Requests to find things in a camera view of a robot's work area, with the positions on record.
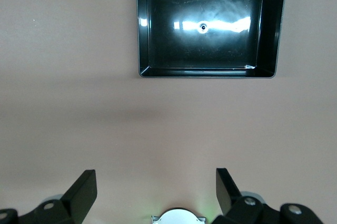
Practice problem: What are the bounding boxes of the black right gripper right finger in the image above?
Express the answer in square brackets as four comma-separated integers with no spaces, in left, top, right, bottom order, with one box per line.
[212,168,323,224]

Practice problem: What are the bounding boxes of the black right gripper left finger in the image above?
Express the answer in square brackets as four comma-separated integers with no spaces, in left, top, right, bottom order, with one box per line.
[0,169,98,224]

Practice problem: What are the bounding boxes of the black plastic box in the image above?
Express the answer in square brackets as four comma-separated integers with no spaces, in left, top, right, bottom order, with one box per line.
[134,0,290,79]

